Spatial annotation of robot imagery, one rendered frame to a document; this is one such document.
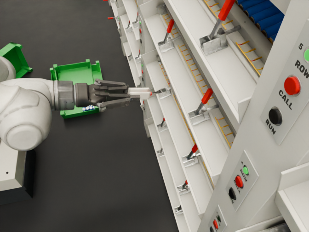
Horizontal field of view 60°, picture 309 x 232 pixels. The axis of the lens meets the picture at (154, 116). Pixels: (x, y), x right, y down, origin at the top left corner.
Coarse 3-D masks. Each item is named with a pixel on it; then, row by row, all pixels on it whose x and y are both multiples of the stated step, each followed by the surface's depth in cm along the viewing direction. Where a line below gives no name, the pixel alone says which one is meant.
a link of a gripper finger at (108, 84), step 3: (96, 78) 87; (96, 81) 87; (99, 81) 86; (102, 81) 87; (105, 81) 87; (108, 81) 87; (111, 81) 88; (114, 81) 88; (102, 84) 87; (105, 84) 87; (108, 84) 87; (111, 84) 87; (114, 84) 87; (117, 84) 87; (120, 84) 88; (123, 84) 88
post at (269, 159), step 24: (288, 24) 23; (288, 48) 24; (264, 72) 28; (264, 96) 29; (240, 144) 37; (264, 144) 31; (288, 144) 27; (264, 168) 32; (288, 168) 27; (216, 192) 51; (264, 192) 33; (240, 216) 42; (264, 216) 39
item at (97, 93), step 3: (96, 93) 81; (99, 93) 82; (102, 93) 82; (105, 93) 83; (108, 93) 83; (108, 96) 83; (111, 96) 83; (114, 96) 83; (117, 96) 84; (120, 96) 84; (123, 96) 84; (126, 96) 84; (129, 96) 85; (108, 99) 84; (111, 99) 84; (114, 99) 84; (117, 99) 85
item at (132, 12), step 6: (126, 0) 133; (132, 0) 131; (126, 6) 130; (132, 6) 128; (132, 12) 126; (132, 18) 123; (132, 24) 120; (138, 24) 117; (138, 30) 116; (138, 36) 114; (138, 42) 106
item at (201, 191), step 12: (144, 60) 101; (156, 60) 102; (156, 72) 99; (156, 84) 95; (168, 96) 91; (168, 108) 88; (180, 108) 87; (168, 120) 85; (180, 120) 84; (180, 132) 82; (180, 144) 79; (180, 156) 77; (192, 168) 74; (192, 180) 72; (204, 180) 71; (192, 192) 70; (204, 192) 69; (204, 204) 68
